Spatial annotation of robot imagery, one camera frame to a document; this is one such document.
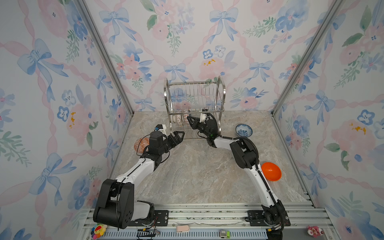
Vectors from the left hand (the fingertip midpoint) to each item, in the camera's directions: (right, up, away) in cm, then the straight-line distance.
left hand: (181, 134), depth 85 cm
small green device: (+21, -44, -17) cm, 52 cm away
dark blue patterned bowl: (+2, +10, +16) cm, 19 cm away
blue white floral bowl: (+43, +2, +22) cm, 48 cm away
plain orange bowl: (+52, -21, +1) cm, 56 cm away
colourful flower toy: (-37, -44, -15) cm, 59 cm away
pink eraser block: (+2, -43, -15) cm, 46 cm away
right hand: (+3, +11, +15) cm, 19 cm away
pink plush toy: (+62, -43, -17) cm, 77 cm away
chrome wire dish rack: (0, +26, +31) cm, 40 cm away
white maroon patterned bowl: (-3, +9, +16) cm, 18 cm away
